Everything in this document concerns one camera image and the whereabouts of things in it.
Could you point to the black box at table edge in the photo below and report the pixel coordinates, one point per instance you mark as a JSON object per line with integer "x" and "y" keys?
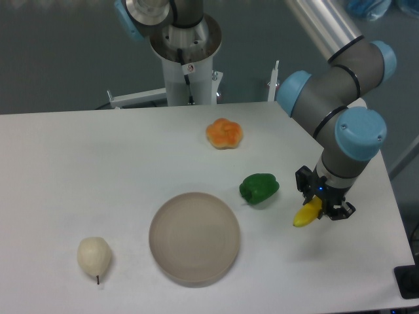
{"x": 407, "y": 281}

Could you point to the green bell pepper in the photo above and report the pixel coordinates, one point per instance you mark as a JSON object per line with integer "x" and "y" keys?
{"x": 258, "y": 187}

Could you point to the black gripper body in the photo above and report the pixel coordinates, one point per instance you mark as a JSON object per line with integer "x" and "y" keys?
{"x": 320, "y": 188}

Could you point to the beige round plate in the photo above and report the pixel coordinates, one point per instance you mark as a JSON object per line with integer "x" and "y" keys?
{"x": 194, "y": 239}

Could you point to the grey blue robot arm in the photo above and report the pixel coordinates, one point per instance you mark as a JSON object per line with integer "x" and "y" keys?
{"x": 186, "y": 39}

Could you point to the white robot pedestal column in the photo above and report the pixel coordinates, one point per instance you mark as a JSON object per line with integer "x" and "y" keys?
{"x": 193, "y": 83}

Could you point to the white metal frame bracket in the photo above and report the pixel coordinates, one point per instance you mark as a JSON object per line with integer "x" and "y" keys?
{"x": 138, "y": 98}

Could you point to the yellow banana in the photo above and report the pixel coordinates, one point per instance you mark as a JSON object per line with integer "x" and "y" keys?
{"x": 308, "y": 213}

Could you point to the pale white pear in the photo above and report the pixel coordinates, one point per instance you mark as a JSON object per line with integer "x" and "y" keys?
{"x": 94, "y": 256}

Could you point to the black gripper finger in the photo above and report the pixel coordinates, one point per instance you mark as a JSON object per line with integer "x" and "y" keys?
{"x": 336, "y": 212}
{"x": 304, "y": 179}

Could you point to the blue plastic bag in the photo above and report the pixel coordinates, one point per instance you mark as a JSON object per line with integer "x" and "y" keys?
{"x": 367, "y": 10}

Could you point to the orange bread roll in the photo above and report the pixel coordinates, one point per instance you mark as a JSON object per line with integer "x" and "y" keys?
{"x": 224, "y": 134}

